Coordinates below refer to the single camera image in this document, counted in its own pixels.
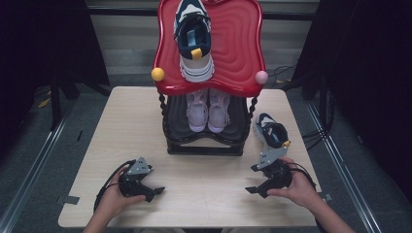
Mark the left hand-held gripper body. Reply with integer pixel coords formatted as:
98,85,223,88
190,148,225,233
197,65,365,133
118,156,155,198

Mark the black horizontal bar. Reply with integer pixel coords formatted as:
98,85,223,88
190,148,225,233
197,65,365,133
86,7,320,22

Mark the black curtain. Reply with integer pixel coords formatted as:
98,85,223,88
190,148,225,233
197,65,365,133
0,0,111,156
292,0,412,202

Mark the thin black cable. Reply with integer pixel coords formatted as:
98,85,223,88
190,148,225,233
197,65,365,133
267,64,297,90

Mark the purple jelly sandal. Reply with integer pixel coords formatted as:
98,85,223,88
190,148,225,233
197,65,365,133
186,88,209,133
207,87,231,134

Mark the black stand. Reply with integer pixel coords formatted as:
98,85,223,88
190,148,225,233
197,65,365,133
48,77,81,132

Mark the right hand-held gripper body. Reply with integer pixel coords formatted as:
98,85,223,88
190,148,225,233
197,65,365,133
251,146,293,192

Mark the bundle of black floor cables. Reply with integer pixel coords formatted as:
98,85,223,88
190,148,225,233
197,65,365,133
300,86,336,151

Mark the right hand-held gripper black cable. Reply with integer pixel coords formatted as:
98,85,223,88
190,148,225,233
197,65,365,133
286,161,317,192

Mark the person's left hand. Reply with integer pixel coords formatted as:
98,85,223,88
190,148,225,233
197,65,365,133
96,166,147,225

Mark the red and black shoe rack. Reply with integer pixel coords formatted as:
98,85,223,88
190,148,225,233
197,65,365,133
151,0,269,157

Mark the black tape strip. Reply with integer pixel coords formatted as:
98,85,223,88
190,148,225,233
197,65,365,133
62,195,81,206

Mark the hand-held gripper black cable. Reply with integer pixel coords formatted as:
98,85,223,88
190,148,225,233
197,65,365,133
286,161,317,192
92,158,137,215

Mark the aluminium floor rail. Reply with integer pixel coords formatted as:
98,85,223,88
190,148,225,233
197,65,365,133
305,101,383,233
0,103,77,233

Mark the yellow floor object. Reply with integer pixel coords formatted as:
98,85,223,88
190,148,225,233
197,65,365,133
37,96,52,110

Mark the navy and white sneaker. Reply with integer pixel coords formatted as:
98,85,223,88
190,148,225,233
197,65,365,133
173,0,216,83
252,112,292,163

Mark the left hand-held gripper black cable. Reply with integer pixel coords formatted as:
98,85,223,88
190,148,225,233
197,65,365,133
92,158,137,215

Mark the person's right hand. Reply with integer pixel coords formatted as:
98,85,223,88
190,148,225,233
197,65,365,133
266,156,321,210

